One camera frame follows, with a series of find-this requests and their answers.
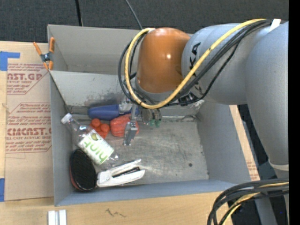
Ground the white and black folding tool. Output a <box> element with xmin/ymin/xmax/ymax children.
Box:
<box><xmin>96</xmin><ymin>158</ymin><xmax>146</xmax><ymax>188</ymax></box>

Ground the grey metal bin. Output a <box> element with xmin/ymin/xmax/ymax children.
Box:
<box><xmin>46</xmin><ymin>24</ymin><xmax>259</xmax><ymax>207</ymax></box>

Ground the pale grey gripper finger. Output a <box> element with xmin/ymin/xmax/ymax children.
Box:
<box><xmin>123</xmin><ymin>122</ymin><xmax>132</xmax><ymax>146</ymax></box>
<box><xmin>128</xmin><ymin>123</ymin><xmax>139</xmax><ymax>147</ymax></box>

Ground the clear plastic bottle green label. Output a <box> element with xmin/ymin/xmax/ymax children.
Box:
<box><xmin>60</xmin><ymin>112</ymin><xmax>120</xmax><ymax>167</ymax></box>

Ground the brown cardboard board red print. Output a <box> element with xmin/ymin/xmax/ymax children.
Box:
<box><xmin>0</xmin><ymin>40</ymin><xmax>55</xmax><ymax>202</ymax></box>

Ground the blue handled tool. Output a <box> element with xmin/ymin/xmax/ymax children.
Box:
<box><xmin>87</xmin><ymin>104</ymin><xmax>134</xmax><ymax>121</ymax></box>

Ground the orange-red ridged toy food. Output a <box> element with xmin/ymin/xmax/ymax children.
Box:
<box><xmin>110</xmin><ymin>114</ymin><xmax>140</xmax><ymax>138</ymax></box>

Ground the orange knobbed toy piece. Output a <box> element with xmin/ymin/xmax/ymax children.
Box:
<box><xmin>90</xmin><ymin>118</ymin><xmax>111</xmax><ymax>140</ymax></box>

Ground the black oval paddle red edge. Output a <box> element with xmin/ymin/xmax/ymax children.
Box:
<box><xmin>69</xmin><ymin>148</ymin><xmax>98</xmax><ymax>192</ymax></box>

